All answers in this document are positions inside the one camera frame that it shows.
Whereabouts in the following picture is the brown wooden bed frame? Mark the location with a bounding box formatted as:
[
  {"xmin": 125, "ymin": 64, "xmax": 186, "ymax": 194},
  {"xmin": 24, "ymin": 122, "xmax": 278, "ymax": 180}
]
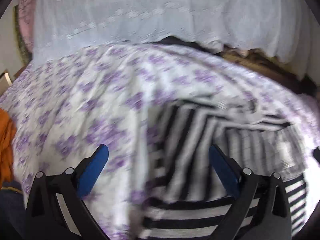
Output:
[{"xmin": 156, "ymin": 36, "xmax": 319, "ymax": 98}]

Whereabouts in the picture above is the purple floral bed sheet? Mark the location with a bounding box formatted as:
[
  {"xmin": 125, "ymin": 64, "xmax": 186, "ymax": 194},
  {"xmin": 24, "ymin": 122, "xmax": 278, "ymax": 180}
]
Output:
[{"xmin": 1, "ymin": 44, "xmax": 319, "ymax": 239}]

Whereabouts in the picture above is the white lace bed cover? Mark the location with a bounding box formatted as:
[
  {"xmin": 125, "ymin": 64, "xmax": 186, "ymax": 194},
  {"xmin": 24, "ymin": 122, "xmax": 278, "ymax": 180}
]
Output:
[{"xmin": 33, "ymin": 0, "xmax": 311, "ymax": 65}]

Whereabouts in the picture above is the orange cloth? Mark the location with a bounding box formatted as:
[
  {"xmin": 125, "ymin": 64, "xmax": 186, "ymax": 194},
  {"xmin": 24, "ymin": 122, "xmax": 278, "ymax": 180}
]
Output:
[{"xmin": 0, "ymin": 109, "xmax": 16, "ymax": 186}]

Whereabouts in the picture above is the black white striped knit sweater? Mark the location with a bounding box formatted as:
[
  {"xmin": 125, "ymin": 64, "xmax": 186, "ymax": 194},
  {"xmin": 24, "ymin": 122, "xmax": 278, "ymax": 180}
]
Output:
[{"xmin": 138, "ymin": 101, "xmax": 307, "ymax": 239}]

